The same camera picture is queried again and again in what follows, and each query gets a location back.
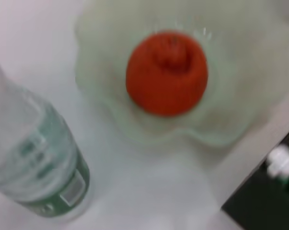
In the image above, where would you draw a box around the red tomato-like fruit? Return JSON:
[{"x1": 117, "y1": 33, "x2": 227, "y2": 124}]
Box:
[{"x1": 126, "y1": 30, "x2": 209, "y2": 117}]

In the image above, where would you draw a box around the clear green-label water bottle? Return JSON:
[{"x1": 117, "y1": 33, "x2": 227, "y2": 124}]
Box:
[{"x1": 0, "y1": 54, "x2": 91, "y2": 222}]

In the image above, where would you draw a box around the mint green pen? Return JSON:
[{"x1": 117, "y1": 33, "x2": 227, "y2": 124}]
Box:
[{"x1": 266, "y1": 144, "x2": 289, "y2": 192}]

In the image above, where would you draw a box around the green wavy glass fruit plate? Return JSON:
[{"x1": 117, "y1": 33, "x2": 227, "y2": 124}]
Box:
[{"x1": 73, "y1": 0, "x2": 289, "y2": 149}]

